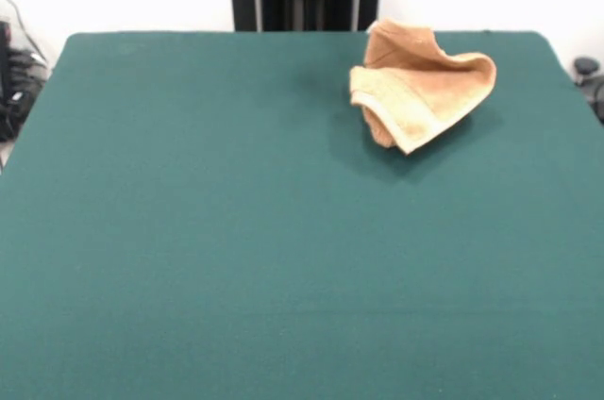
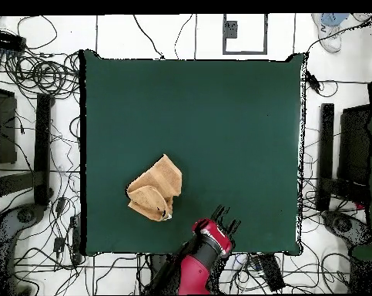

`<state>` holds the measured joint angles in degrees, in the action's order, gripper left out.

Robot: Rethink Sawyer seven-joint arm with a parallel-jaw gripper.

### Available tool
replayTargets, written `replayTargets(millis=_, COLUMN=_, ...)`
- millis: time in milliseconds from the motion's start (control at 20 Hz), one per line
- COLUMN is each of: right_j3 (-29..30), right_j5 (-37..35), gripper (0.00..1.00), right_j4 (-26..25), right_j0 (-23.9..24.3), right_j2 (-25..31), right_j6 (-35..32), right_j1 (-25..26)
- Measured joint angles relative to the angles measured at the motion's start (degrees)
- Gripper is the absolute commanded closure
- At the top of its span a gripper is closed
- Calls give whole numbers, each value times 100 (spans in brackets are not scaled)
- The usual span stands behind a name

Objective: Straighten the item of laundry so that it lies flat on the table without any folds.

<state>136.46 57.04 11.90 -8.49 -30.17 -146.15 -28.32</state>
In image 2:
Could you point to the tan terry towel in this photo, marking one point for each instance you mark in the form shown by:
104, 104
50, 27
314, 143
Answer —
161, 178

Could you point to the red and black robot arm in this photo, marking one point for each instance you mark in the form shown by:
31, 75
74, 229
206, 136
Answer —
193, 271

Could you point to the black power strip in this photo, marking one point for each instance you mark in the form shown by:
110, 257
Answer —
270, 271
4, 40

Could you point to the grey office chair base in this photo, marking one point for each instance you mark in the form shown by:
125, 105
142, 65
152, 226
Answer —
7, 225
342, 225

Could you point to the dark green table cloth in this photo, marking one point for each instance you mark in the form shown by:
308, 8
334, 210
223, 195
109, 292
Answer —
235, 92

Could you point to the black box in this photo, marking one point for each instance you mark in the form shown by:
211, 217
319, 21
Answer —
355, 145
4, 129

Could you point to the black power adapter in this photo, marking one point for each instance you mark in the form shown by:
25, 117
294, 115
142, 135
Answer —
313, 83
58, 243
60, 206

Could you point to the person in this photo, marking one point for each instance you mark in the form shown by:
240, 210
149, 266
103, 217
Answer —
329, 34

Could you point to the black stand frame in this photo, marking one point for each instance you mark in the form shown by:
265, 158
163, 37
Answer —
326, 148
42, 148

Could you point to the grey floor hatch frame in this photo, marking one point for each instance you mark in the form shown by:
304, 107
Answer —
230, 29

